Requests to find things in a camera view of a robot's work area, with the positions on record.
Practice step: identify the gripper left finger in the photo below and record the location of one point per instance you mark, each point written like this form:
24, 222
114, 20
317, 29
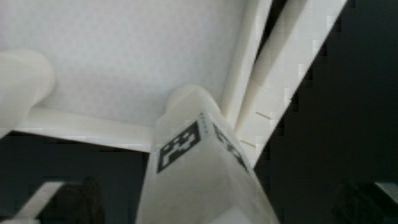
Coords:
27, 215

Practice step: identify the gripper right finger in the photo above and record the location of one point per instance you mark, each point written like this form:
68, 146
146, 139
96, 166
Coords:
366, 203

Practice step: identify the white leg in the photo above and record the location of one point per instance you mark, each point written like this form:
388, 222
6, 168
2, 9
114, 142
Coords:
27, 84
201, 187

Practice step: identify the white square desk top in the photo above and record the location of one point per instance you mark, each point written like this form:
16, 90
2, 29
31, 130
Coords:
130, 48

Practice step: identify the white L-shaped fence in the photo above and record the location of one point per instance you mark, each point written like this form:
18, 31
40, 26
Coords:
288, 53

